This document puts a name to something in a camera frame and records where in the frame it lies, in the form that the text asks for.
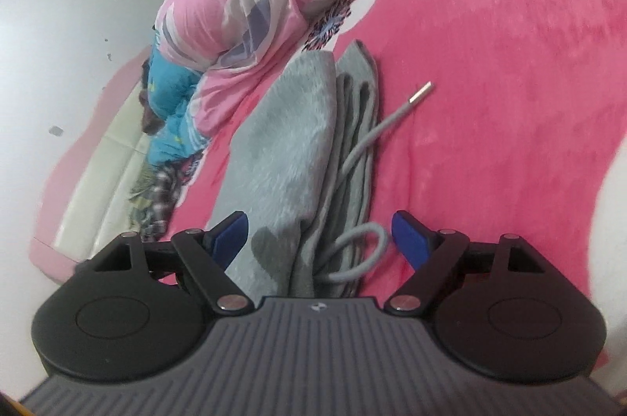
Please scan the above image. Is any pink and blue floral duvet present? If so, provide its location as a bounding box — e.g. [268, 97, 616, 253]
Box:
[147, 0, 422, 167]

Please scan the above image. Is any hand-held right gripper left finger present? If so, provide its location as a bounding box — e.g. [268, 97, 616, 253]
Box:
[91, 210, 256, 315]

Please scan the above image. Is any white and pink headboard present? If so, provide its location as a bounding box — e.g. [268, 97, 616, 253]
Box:
[28, 46, 170, 282]

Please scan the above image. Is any grey drawstring hoodie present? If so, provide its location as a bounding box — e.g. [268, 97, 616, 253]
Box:
[210, 40, 437, 299]

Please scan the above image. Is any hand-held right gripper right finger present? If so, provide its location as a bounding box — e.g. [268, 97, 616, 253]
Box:
[383, 210, 544, 316]

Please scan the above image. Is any pink floral fleece blanket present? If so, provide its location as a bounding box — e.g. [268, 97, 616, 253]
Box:
[161, 0, 627, 365]

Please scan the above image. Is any dark plaid shirt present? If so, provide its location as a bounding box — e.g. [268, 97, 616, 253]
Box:
[128, 149, 204, 245]

